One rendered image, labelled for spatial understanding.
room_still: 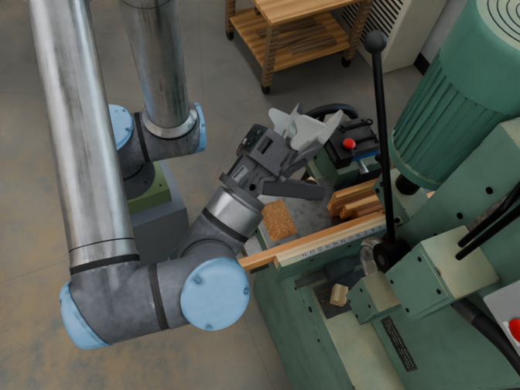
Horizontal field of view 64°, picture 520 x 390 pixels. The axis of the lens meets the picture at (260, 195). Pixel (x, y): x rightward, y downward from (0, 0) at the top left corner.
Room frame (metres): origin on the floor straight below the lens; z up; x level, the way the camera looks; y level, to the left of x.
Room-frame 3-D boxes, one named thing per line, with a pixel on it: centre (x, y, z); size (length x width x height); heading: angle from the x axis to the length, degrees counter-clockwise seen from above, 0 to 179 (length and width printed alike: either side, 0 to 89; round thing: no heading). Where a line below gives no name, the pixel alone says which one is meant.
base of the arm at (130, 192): (0.65, 0.45, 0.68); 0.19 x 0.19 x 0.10
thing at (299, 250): (0.49, -0.32, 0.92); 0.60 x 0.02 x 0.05; 121
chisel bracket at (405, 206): (0.49, -0.32, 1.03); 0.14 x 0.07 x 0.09; 31
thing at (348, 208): (0.54, -0.29, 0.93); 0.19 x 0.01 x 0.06; 121
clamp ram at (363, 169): (0.61, -0.25, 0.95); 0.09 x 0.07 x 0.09; 121
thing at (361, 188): (0.57, -0.27, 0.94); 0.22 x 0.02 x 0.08; 121
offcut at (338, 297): (0.32, -0.24, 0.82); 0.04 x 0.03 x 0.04; 174
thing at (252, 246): (0.50, -0.01, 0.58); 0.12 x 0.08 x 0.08; 31
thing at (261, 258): (0.48, -0.26, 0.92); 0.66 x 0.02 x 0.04; 121
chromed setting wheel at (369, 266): (0.33, -0.27, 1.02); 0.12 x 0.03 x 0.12; 31
